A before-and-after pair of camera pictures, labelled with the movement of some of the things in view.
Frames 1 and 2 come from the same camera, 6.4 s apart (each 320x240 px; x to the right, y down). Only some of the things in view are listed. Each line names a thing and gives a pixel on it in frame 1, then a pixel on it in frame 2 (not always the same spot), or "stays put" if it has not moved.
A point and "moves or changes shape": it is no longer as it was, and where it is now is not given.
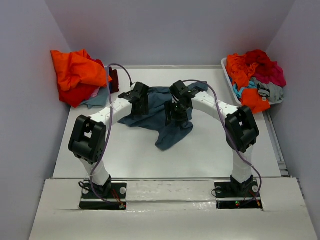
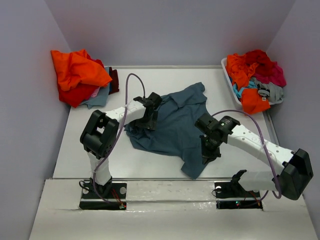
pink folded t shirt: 94,94 stays put
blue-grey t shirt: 167,136 moves or changes shape
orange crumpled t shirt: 240,70 stays put
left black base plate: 116,200 stays put
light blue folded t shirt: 100,99 stays put
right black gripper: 181,119 to 207,156
